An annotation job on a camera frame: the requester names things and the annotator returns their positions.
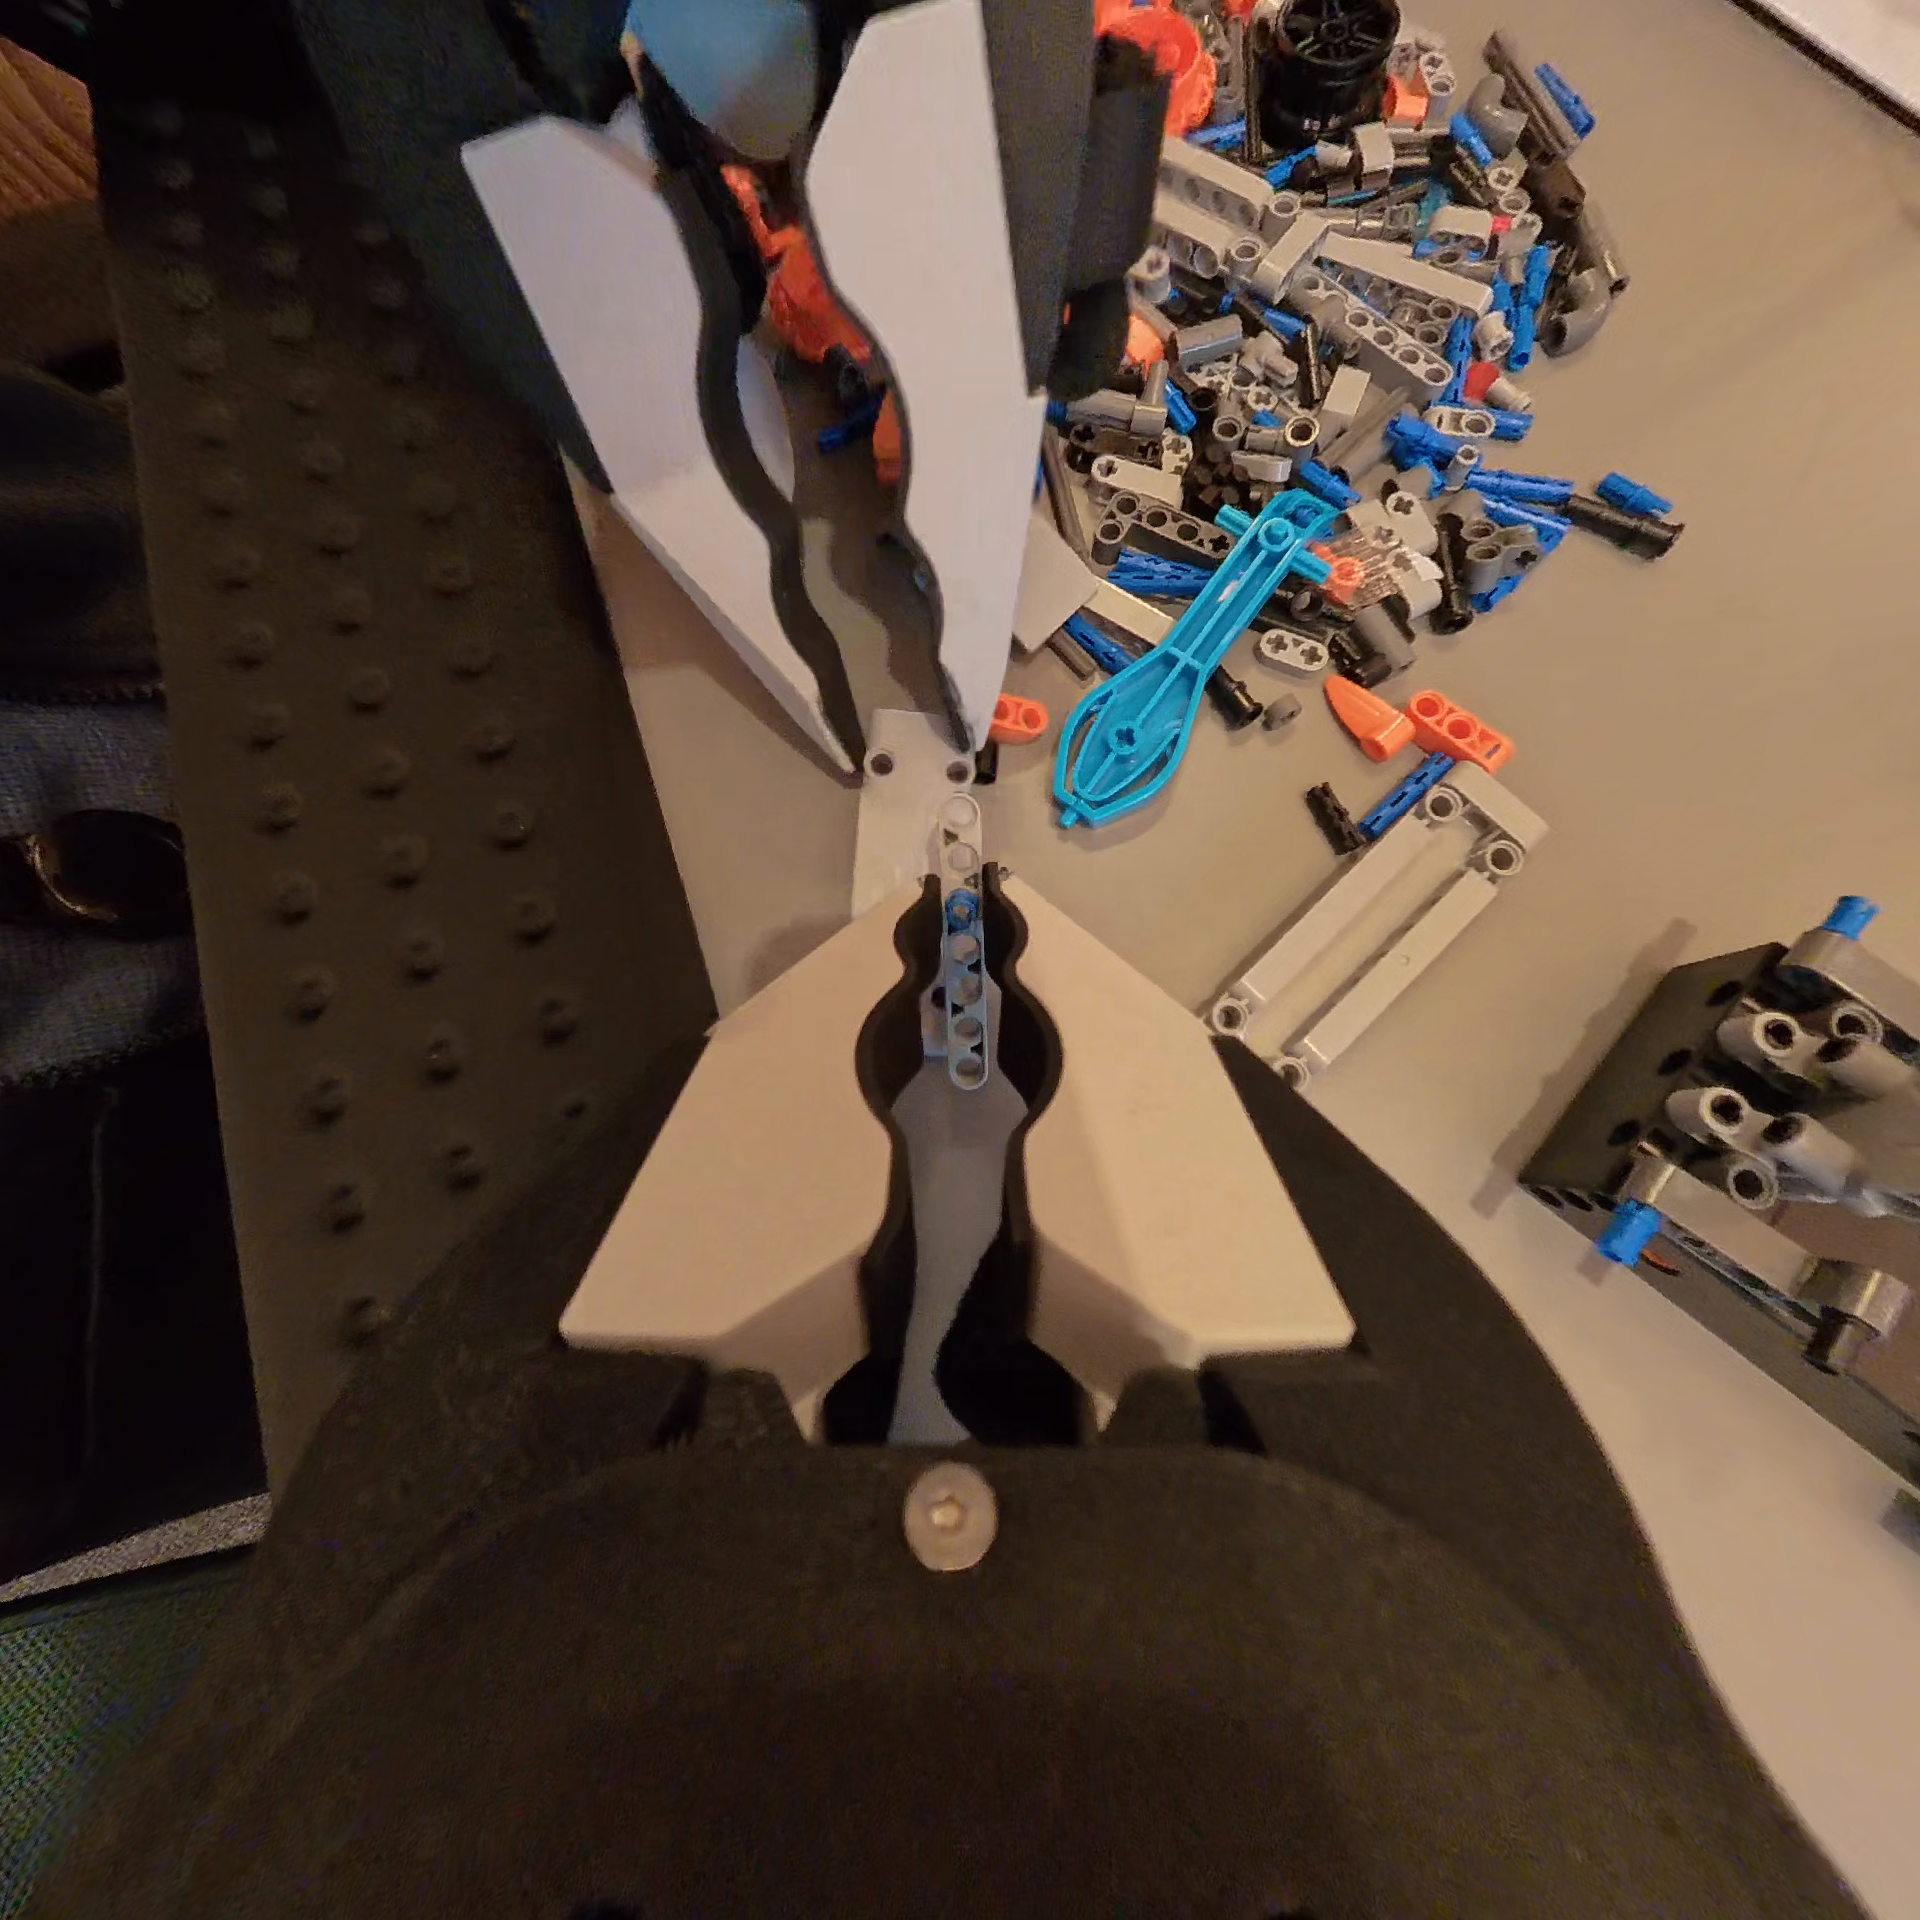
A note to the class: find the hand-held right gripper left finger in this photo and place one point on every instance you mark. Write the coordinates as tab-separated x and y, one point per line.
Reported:
721	1200

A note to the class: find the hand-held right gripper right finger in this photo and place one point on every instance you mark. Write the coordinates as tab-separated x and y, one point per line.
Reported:
1184	1200

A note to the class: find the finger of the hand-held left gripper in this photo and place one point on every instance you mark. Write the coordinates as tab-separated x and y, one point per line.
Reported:
615	330
960	376

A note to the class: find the grey perforated thin beam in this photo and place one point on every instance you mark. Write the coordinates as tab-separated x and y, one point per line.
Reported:
967	1036

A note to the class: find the orange connector piece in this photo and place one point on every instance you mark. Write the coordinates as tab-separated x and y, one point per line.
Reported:
1018	720

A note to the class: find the grey curved panel piece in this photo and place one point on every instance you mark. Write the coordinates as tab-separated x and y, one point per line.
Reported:
1049	592

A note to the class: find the light blue separator tool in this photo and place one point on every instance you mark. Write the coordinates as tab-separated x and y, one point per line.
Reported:
1276	538

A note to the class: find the pile of building pieces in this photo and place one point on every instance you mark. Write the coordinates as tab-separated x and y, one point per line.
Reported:
1349	315

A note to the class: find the black pin connector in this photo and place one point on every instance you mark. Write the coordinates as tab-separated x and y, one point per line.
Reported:
1333	818

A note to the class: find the black dimpled pad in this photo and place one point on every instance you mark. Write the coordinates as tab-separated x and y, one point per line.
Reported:
376	674

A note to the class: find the black axle connector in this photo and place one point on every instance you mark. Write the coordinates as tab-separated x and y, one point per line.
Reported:
1234	698

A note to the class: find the black and grey block model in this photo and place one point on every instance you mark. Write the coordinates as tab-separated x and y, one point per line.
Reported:
1612	1095

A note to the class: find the long blue pin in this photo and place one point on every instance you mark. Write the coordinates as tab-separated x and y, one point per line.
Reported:
1407	796

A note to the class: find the black spoked wheel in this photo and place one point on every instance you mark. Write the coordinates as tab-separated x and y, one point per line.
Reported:
1328	59

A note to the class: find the orange fin piece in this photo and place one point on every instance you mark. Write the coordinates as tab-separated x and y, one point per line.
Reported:
1367	715

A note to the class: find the orange short beam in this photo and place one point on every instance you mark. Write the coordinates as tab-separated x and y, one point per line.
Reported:
1463	732

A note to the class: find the blue shirt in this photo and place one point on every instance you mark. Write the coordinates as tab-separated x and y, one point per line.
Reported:
76	973

